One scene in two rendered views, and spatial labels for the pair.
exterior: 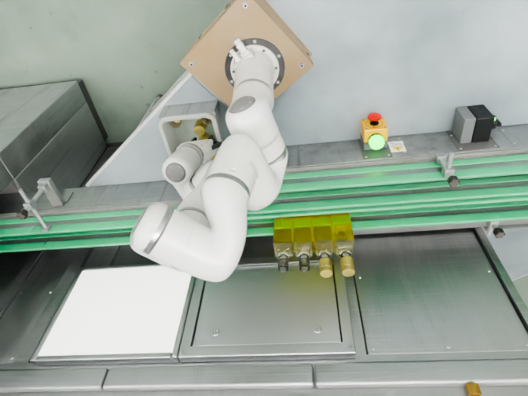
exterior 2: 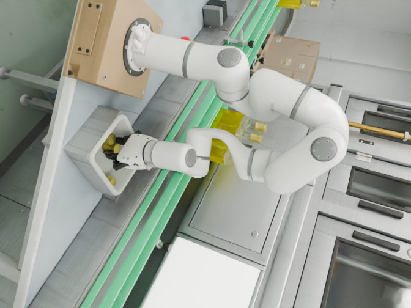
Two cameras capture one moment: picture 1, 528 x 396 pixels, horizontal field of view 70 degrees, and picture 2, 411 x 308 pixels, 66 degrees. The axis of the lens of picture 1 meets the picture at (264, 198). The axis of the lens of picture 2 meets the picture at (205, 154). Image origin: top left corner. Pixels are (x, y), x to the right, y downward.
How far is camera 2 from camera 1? 0.85 m
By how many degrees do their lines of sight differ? 46
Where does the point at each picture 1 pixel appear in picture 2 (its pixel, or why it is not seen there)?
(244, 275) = (211, 200)
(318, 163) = (187, 92)
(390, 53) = not seen: outside the picture
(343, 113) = not seen: hidden behind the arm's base
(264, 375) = (299, 211)
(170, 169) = (188, 158)
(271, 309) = (251, 192)
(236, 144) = (275, 74)
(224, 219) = (335, 106)
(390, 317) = (279, 135)
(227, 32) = (119, 27)
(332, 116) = not seen: hidden behind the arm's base
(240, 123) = (244, 68)
